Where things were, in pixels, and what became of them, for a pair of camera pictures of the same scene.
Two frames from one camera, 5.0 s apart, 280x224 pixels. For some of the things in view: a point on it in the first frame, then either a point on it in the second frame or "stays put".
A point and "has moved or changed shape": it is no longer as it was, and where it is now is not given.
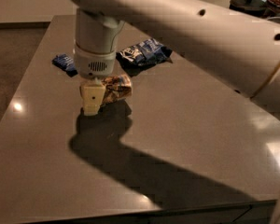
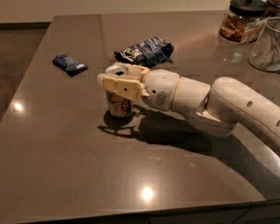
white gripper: (93, 65) -> (161, 88)
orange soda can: (118, 87) has moved or changed shape
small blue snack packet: (66, 63) stays put
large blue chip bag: (139, 57) stays put
